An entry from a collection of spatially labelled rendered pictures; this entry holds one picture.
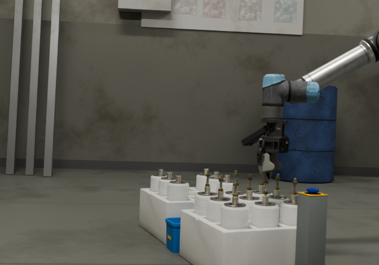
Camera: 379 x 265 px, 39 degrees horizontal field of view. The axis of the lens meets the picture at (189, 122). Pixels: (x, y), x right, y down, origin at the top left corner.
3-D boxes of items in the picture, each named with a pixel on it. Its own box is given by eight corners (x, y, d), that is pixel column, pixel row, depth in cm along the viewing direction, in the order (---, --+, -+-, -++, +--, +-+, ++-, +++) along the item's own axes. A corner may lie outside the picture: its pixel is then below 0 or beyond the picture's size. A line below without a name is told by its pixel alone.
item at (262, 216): (246, 256, 188) (248, 204, 187) (252, 250, 197) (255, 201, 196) (273, 260, 184) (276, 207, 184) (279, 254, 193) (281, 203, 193)
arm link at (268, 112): (257, 105, 188) (269, 106, 194) (256, 119, 188) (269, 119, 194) (276, 106, 183) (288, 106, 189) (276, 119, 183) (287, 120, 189)
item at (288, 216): (284, 257, 189) (286, 205, 189) (274, 250, 199) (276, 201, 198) (310, 256, 191) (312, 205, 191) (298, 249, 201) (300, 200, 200)
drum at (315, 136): (317, 175, 496) (321, 87, 494) (346, 184, 443) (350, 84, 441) (261, 175, 486) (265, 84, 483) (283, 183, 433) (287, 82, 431)
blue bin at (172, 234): (229, 242, 235) (230, 215, 235) (240, 248, 225) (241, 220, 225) (163, 246, 225) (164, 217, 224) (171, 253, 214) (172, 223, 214)
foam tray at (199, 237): (265, 248, 227) (267, 206, 227) (321, 277, 191) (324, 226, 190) (179, 255, 212) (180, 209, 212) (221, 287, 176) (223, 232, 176)
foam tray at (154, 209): (212, 221, 278) (213, 186, 278) (247, 239, 242) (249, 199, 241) (139, 225, 264) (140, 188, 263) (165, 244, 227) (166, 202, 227)
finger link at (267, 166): (270, 181, 183) (273, 153, 184) (255, 179, 187) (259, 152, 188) (275, 181, 185) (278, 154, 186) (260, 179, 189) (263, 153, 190)
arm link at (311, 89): (312, 82, 196) (282, 80, 195) (321, 80, 185) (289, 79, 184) (312, 104, 196) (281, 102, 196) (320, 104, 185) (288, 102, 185)
